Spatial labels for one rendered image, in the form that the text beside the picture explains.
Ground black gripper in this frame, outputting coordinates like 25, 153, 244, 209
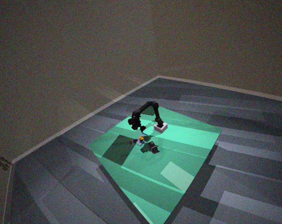
135, 121, 146, 132

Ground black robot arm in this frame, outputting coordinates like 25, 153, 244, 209
128, 101, 164, 130

